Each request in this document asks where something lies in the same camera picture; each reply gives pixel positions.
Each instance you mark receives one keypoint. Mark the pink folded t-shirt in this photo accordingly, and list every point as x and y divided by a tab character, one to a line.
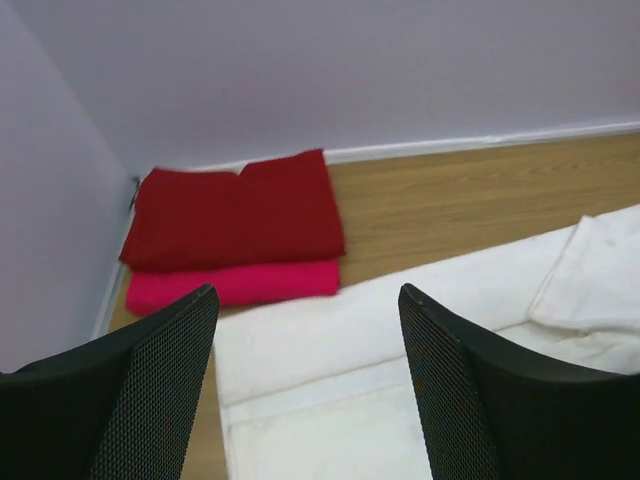
236	286

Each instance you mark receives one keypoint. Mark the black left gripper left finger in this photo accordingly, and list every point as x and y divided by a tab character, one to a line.
119	407

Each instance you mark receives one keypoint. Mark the dark red folded t-shirt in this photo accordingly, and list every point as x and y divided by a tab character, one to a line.
280	210

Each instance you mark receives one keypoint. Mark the white t-shirt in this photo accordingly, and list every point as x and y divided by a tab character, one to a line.
321	388

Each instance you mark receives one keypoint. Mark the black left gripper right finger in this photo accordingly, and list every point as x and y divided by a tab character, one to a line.
490	408

